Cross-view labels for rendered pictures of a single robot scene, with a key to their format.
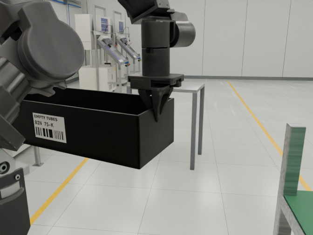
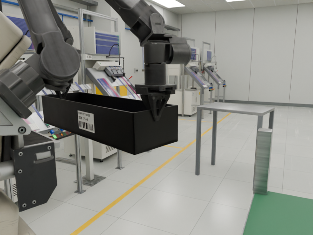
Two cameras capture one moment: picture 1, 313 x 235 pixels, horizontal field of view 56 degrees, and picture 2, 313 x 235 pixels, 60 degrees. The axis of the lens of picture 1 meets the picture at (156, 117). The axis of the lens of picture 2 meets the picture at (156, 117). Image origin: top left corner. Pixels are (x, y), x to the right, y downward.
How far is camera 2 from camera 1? 26 cm
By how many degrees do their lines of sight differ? 19
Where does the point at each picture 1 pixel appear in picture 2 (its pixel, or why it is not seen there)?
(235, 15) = not seen: outside the picture
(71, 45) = (71, 58)
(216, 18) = (307, 46)
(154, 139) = (152, 134)
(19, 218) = (48, 176)
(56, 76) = (57, 77)
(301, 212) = (258, 206)
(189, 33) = (185, 53)
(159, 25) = (154, 46)
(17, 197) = (48, 162)
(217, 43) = (307, 71)
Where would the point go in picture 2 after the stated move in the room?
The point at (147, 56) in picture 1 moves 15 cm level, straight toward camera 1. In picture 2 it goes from (146, 69) to (122, 70)
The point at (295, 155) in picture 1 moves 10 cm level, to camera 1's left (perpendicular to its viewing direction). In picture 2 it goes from (263, 157) to (218, 152)
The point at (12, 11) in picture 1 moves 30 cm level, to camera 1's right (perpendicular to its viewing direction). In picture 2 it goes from (37, 37) to (181, 31)
